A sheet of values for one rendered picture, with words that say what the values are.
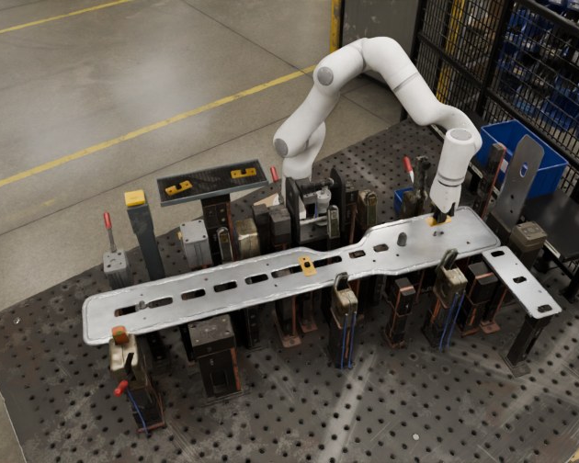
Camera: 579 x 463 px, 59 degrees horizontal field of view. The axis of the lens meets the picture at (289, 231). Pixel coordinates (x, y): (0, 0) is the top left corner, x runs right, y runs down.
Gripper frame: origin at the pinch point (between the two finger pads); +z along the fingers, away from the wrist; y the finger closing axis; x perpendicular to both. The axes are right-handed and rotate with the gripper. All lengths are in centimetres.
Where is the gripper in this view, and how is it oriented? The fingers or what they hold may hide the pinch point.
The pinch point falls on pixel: (440, 215)
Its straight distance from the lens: 176.9
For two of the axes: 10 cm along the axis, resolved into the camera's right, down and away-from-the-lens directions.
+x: 9.5, -2.2, 2.1
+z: 0.1, 7.2, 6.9
